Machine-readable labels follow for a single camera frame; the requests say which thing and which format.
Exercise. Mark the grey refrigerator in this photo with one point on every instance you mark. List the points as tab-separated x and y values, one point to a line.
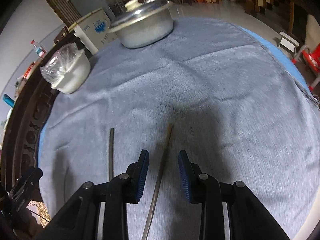
84	7

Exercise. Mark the small white step stool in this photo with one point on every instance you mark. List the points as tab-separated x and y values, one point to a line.
288	42

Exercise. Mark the clear plastic drink bottle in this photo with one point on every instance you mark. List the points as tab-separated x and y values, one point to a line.
39	49

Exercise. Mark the red plastic child chair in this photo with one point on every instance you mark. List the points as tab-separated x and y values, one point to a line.
312	62

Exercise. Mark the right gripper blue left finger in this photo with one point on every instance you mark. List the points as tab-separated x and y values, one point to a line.
137	176

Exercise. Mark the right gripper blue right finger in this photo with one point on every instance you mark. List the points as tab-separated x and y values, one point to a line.
189	173

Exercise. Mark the grey table cloth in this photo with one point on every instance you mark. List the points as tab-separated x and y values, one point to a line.
235	109

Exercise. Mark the white chest freezer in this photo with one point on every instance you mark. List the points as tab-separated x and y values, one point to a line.
92	30

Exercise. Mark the aluminium pot with lid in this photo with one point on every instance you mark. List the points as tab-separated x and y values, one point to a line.
143	23

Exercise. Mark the white bowl with plastic bag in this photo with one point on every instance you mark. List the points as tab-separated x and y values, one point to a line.
67	69

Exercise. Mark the dark carved wooden sideboard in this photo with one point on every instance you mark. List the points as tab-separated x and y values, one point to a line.
30	111

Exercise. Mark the teal thermos bottle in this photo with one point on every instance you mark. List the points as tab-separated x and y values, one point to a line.
8	100

